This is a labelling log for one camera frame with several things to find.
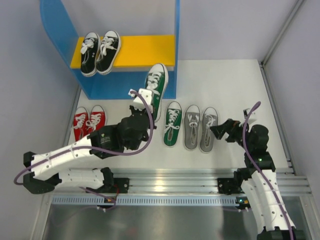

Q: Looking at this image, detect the green canvas sneaker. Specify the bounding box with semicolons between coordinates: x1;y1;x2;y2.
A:
145;63;169;122
163;101;183;147

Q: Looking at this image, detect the red canvas sneaker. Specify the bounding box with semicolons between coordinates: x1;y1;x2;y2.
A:
72;106;89;142
85;105;107;134

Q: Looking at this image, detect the black canvas sneaker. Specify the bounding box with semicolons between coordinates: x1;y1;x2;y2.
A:
96;30;122;75
80;32;101;77

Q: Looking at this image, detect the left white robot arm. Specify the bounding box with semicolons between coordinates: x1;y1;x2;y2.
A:
22;106;155;199

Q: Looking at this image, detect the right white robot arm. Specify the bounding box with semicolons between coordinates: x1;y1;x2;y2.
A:
210;119;306;240

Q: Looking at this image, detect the blue and yellow shoe shelf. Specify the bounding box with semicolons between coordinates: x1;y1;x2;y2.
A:
39;0;180;100

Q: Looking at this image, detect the right grey canvas sneaker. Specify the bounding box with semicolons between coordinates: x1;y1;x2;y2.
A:
200;107;219;154

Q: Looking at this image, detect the grey canvas sneaker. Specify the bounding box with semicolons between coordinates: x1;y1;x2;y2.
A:
200;107;219;154
184;104;201;151

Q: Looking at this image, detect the left grey canvas sneaker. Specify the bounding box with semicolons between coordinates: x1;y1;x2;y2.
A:
184;104;201;151

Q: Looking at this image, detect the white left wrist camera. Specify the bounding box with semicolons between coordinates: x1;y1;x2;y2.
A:
128;88;153;113

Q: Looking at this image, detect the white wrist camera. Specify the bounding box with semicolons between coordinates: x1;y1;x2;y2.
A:
128;88;153;113
243;108;258;125

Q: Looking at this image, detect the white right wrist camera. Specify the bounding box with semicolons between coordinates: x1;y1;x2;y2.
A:
243;108;258;125

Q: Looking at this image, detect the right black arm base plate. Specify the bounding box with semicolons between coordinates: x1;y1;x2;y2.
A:
217;178;244;195

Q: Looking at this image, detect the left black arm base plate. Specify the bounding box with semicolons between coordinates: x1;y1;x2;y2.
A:
99;177;130;194

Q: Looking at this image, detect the aluminium rail frame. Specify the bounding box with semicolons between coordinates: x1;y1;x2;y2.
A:
41;139;313;198

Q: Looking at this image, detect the perforated cable duct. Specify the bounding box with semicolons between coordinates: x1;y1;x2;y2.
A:
51;194;249;207

